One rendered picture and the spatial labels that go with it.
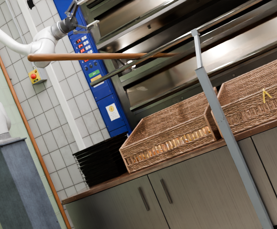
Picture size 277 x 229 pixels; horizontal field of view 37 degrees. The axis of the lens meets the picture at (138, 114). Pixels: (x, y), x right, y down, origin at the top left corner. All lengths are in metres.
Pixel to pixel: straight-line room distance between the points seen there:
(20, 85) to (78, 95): 0.53
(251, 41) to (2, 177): 1.62
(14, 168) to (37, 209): 0.25
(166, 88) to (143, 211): 0.83
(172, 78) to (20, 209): 1.24
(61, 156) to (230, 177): 1.49
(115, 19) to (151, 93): 0.56
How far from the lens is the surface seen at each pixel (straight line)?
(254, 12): 2.60
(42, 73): 3.16
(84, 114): 3.03
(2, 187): 2.31
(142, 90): 2.81
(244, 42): 2.61
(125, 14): 2.86
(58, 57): 1.70
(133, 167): 2.36
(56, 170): 3.27
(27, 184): 2.30
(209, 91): 2.03
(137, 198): 2.35
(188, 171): 2.20
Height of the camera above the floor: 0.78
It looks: 2 degrees up
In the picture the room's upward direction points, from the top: 23 degrees counter-clockwise
